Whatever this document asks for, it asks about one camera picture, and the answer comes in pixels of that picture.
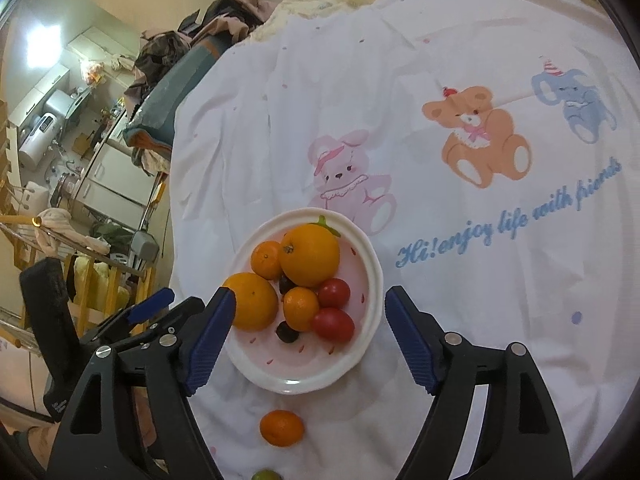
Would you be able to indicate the white printed blanket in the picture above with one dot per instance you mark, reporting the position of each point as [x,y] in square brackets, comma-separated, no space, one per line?
[475,285]

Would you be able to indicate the floral cloth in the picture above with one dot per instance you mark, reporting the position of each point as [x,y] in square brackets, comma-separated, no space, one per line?
[150,160]

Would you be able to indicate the wooden rail frame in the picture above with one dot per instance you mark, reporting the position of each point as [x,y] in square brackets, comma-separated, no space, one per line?
[22,252]

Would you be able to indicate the teal cushion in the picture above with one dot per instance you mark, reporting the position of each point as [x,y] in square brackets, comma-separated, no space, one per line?
[175,90]

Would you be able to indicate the medium orange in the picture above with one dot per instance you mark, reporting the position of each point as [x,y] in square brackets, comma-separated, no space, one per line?
[254,304]

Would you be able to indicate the camouflage garment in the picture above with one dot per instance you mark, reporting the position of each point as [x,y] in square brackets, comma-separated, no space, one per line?
[157,57]

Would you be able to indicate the dark green bag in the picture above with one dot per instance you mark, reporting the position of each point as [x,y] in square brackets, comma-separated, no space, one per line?
[111,234]

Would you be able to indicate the orange plastic bag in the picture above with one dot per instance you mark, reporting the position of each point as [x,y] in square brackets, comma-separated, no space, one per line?
[93,71]

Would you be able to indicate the beige cloth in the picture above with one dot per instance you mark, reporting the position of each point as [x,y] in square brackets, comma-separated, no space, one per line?
[60,225]

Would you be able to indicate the dark grape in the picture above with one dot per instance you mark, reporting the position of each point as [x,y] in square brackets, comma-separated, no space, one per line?
[287,333]
[285,285]

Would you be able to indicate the beige pink garment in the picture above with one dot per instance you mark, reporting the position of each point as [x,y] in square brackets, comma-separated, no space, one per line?
[240,12]

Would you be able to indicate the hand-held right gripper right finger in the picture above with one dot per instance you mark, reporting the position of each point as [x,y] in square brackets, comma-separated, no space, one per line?
[410,340]

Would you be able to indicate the white wall cabinet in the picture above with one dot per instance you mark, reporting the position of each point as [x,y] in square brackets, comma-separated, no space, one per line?
[45,85]

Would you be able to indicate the large orange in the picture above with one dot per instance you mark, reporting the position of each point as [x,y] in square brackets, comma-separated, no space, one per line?
[310,256]

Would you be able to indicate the green mandarin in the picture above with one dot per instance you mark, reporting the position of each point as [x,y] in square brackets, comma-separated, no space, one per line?
[265,475]

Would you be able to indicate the white low cabinet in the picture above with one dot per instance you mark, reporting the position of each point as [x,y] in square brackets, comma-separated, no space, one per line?
[120,170]

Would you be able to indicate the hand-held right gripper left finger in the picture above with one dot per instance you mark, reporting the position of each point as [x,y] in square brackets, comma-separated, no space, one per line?
[210,345]

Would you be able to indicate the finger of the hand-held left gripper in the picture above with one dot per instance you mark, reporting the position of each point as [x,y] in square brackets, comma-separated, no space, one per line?
[185,312]
[150,305]

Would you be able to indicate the small mandarin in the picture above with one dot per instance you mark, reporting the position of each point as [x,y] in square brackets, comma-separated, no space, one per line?
[281,428]
[265,261]
[300,309]

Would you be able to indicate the person's left hand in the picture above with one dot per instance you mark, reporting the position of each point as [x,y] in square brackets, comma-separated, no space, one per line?
[144,415]

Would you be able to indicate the red cherry tomato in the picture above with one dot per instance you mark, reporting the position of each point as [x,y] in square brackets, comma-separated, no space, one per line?
[334,325]
[334,293]

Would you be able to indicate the white water heater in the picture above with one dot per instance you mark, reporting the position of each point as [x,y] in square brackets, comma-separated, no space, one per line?
[42,130]

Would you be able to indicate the grey box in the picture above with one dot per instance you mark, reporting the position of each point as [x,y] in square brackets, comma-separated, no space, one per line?
[144,246]

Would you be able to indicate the pink strawberry print plate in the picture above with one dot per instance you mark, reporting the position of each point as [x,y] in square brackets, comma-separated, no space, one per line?
[300,367]

